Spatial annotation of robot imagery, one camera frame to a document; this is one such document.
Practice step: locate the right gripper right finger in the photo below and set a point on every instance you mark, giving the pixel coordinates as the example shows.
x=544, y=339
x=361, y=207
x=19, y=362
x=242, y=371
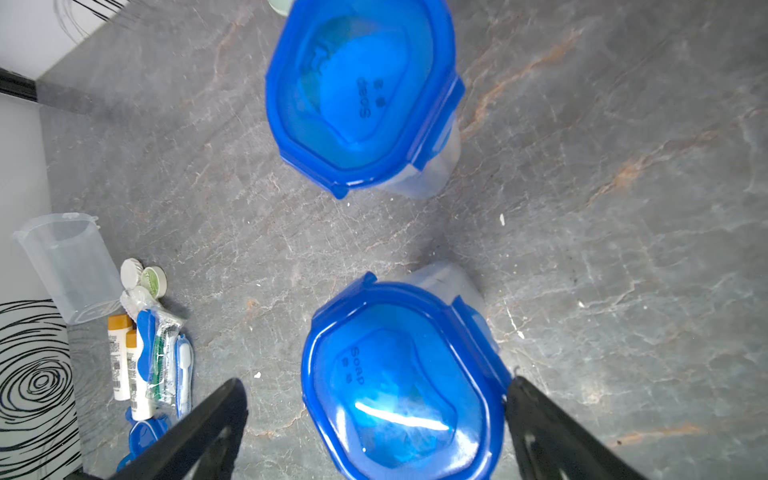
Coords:
x=550, y=444

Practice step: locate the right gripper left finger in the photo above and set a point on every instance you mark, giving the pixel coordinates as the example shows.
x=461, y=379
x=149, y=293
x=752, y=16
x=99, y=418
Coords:
x=205, y=443

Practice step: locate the clear container blue lid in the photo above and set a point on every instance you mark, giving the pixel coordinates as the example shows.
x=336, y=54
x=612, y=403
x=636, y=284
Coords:
x=364, y=94
x=403, y=379

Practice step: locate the clear plastic container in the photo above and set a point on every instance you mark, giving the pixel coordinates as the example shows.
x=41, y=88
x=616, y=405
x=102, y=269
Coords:
x=70, y=256

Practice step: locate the blue white toothbrush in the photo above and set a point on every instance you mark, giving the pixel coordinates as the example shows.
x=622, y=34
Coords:
x=184, y=356

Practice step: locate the blue comb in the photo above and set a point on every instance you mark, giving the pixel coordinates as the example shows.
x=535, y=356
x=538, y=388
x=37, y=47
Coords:
x=146, y=332

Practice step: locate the white lotion tube orange cap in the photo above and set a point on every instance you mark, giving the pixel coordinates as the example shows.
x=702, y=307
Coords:
x=118, y=328

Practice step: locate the green towel packet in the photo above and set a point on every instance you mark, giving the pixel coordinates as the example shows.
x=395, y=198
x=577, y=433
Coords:
x=153, y=278

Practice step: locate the round soap packet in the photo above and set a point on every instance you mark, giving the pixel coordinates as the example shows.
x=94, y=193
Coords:
x=131, y=271

